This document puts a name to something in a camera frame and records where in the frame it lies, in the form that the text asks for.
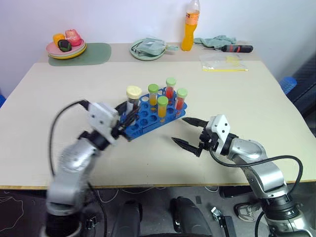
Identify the metal caster bracket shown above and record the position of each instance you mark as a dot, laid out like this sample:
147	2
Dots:
216	212

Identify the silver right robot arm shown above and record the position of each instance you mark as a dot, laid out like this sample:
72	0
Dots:
261	170

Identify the orange soda bottle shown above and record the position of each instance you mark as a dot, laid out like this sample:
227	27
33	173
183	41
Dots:
188	34

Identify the orange toy fruit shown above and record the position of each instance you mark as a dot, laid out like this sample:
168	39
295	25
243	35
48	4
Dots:
58	37

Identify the grey sneaker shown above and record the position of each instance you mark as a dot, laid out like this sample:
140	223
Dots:
247	211

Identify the red black screwdriver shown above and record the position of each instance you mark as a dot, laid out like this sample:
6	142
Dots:
237	48

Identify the blue test tube rack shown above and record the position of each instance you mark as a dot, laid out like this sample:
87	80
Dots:
148	119

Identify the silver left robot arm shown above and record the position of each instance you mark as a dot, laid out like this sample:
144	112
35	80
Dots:
71	160

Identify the blue ribbed stool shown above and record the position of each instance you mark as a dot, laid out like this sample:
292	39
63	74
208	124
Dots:
288	85

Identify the green placemat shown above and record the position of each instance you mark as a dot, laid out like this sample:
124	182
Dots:
96	53

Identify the blue plastic object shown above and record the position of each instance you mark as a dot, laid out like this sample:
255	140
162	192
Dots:
2	97

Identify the green cap yellow test tube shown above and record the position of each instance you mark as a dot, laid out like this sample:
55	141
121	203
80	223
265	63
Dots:
153	95
162	106

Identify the teal cloth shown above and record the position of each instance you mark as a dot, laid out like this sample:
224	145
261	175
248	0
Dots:
214	40

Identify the dark toy ball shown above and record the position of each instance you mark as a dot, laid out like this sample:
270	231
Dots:
64	45

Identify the clear zip bag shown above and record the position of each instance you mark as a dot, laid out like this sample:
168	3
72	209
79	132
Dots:
222	63

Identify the black chair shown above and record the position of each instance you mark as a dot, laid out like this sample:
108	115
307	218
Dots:
306	98

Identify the light green plate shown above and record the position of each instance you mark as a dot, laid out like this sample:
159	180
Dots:
145	57

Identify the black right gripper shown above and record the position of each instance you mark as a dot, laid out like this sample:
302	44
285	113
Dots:
208	139

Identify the green cap red test tube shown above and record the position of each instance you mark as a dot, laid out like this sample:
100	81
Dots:
181	100
170	89

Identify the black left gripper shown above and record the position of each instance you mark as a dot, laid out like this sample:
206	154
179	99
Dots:
121	134

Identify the dark rounded shape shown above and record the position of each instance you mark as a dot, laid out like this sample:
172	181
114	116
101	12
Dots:
190	217
129	218

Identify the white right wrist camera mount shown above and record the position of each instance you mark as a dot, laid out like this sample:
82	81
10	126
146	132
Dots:
221	128

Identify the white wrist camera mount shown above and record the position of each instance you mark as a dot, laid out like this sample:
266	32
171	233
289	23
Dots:
101	118
221	128

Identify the green plate with cloth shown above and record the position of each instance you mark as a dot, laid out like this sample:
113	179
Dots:
150	47

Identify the yellow plate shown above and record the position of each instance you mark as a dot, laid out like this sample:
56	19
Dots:
74	54

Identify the cream cap dark test tube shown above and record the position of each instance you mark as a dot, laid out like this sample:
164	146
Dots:
133	95

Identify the black flat foot base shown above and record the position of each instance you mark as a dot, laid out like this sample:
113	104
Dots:
234	192

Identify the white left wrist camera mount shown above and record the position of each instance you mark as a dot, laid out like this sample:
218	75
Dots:
101	118

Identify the pink plate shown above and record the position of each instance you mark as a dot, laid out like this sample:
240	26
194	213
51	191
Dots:
53	49

